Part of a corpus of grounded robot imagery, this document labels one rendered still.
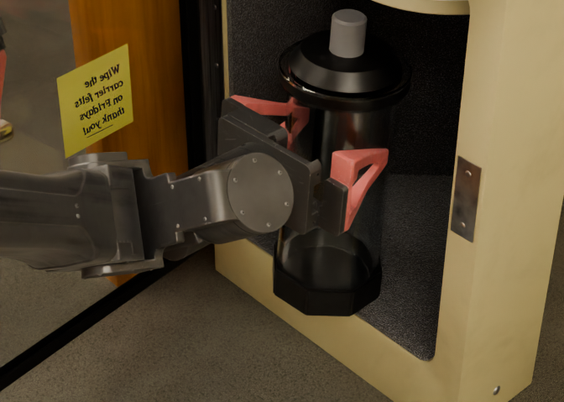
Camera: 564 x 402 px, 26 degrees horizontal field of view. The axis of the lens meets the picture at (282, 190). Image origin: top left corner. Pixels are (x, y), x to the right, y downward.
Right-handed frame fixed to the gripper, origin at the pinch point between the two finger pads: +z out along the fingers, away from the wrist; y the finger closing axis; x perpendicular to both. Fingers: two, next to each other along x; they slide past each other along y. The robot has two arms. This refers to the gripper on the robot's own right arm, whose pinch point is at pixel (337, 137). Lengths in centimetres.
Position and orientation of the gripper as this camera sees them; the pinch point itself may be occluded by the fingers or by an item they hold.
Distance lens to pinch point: 102.7
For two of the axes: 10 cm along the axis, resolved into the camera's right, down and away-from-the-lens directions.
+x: -0.6, 8.3, 5.6
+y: -7.1, -4.2, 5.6
